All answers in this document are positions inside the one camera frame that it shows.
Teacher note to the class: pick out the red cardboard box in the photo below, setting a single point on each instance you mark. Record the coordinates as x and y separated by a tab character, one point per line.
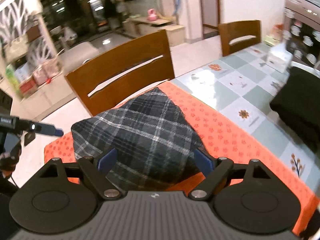
28	86

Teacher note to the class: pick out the wooden door frame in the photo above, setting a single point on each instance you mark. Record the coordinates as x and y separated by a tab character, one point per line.
218	5

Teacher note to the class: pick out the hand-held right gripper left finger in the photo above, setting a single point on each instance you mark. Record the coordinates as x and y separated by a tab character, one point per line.
107	160

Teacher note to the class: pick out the beige handbag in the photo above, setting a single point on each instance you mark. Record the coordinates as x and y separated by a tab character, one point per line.
16	50

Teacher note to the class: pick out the person's left hand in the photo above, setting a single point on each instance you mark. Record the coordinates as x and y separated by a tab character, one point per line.
6	162

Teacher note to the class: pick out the pink and green packet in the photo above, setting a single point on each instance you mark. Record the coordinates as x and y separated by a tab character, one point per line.
275	35

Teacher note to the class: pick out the pink checkered bag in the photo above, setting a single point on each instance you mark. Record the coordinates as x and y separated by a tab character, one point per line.
51	68
40	76

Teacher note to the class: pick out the checked floral tablecloth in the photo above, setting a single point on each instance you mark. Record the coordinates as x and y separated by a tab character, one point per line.
237	85

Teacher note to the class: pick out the pink kettlebell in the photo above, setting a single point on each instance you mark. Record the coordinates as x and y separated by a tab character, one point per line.
152	16

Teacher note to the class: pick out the dark balcony glass door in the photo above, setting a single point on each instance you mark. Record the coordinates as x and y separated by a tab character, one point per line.
70	5

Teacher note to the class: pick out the brown handbag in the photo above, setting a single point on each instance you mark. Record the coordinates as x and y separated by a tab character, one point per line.
33	33

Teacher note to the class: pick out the black folded sweater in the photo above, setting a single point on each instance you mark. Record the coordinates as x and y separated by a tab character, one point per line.
300	105

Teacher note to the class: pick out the grey plaid shirt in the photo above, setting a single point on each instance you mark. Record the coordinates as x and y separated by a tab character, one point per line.
145	135

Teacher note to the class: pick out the white patterned shopping bag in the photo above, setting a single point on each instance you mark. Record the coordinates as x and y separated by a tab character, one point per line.
69	32

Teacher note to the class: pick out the low light wood cabinet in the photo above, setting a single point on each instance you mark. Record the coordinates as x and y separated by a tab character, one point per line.
172	32

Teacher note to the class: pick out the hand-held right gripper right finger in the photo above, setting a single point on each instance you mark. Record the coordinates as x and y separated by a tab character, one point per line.
203	161

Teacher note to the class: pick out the black hanging coat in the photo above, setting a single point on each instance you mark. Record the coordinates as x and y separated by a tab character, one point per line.
110	5

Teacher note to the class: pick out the pink water dispenser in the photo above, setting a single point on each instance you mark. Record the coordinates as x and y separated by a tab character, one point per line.
302	30

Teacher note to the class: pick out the white storage shelf unit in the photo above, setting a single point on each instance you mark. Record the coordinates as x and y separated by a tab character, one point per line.
15	17

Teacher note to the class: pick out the orange flower-print mat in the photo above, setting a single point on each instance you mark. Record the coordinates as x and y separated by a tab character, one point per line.
225	135

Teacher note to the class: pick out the white tissue box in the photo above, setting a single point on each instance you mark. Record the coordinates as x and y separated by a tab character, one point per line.
278	60

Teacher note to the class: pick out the tall green package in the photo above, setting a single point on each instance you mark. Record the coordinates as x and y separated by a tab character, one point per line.
12	80

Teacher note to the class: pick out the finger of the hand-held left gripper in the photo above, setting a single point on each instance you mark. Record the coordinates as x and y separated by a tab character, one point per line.
50	129

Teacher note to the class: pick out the wooden chair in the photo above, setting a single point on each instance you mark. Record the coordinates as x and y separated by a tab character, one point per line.
125	62
240	28

